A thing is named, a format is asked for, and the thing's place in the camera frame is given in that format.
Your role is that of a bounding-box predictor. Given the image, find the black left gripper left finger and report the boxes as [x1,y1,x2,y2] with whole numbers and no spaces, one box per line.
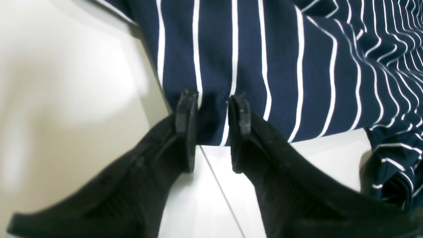
[7,90,198,238]

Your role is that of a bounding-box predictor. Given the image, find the navy white striped t-shirt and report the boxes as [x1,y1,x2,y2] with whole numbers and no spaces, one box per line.
[105,0,423,210]

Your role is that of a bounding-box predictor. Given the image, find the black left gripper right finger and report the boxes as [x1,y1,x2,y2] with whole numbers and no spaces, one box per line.
[228,95,419,238]

